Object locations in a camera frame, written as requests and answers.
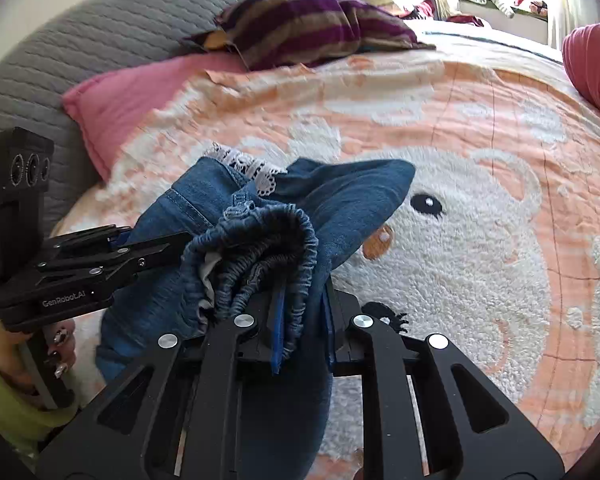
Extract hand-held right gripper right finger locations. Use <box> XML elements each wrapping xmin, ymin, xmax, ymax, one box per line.
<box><xmin>322</xmin><ymin>280</ymin><xmax>567</xmax><ymax>480</ymax></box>

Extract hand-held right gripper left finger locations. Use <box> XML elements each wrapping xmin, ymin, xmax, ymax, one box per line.
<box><xmin>35</xmin><ymin>280</ymin><xmax>290</xmax><ymax>480</ymax></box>

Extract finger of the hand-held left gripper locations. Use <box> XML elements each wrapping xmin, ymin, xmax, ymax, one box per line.
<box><xmin>34</xmin><ymin>231</ymin><xmax>195</xmax><ymax>287</ymax></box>
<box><xmin>44</xmin><ymin>225</ymin><xmax>134</xmax><ymax>262</ymax></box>

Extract blue pants with lace trim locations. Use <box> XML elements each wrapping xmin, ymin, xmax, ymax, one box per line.
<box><xmin>95</xmin><ymin>142</ymin><xmax>417</xmax><ymax>480</ymax></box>

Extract person's left hand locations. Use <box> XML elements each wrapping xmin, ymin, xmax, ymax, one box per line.
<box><xmin>0</xmin><ymin>319</ymin><xmax>79</xmax><ymax>402</ymax></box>

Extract pink pillow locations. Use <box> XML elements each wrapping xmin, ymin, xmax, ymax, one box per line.
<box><xmin>61</xmin><ymin>52</ymin><xmax>247</xmax><ymax>182</ymax></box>

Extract peach and white printed blanket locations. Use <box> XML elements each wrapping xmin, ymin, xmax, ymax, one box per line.
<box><xmin>55</xmin><ymin>52</ymin><xmax>600</xmax><ymax>480</ymax></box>

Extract grey quilted headboard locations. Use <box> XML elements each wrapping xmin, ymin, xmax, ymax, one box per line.
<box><xmin>0</xmin><ymin>0</ymin><xmax>327</xmax><ymax>222</ymax></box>

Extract purple striped pillow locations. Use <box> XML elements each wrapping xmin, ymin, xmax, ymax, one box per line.
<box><xmin>181</xmin><ymin>0</ymin><xmax>437</xmax><ymax>72</ymax></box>

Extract white bed sheet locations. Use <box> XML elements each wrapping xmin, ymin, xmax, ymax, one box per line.
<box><xmin>420</xmin><ymin>19</ymin><xmax>566</xmax><ymax>63</ymax></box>

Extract red bolster pillow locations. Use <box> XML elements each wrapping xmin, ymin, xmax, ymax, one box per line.
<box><xmin>561</xmin><ymin>23</ymin><xmax>600</xmax><ymax>129</ymax></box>

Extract clutter on window sill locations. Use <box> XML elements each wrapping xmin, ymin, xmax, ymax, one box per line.
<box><xmin>457</xmin><ymin>0</ymin><xmax>551</xmax><ymax>22</ymax></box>

